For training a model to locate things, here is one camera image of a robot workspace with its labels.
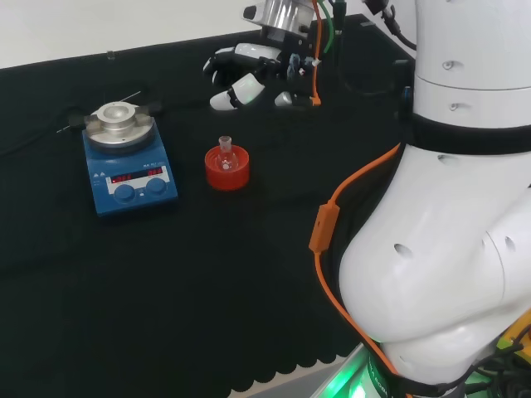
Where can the blue base heater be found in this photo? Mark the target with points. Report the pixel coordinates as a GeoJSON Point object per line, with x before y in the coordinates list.
{"type": "Point", "coordinates": [137, 195]}

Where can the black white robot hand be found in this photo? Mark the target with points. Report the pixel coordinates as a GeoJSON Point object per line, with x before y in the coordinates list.
{"type": "Point", "coordinates": [290, 62]}

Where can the metal probe rod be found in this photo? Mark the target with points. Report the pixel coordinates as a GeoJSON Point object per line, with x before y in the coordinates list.
{"type": "Point", "coordinates": [132, 95]}

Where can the clear round-bottom flask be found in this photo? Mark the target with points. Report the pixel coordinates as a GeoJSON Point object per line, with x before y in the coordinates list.
{"type": "Point", "coordinates": [226, 159]}

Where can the orange plastic flask stand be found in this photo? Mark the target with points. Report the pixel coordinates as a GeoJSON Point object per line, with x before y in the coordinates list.
{"type": "Point", "coordinates": [226, 181]}

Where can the black cloth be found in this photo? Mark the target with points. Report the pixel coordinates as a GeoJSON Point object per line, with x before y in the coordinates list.
{"type": "Point", "coordinates": [207, 269]}

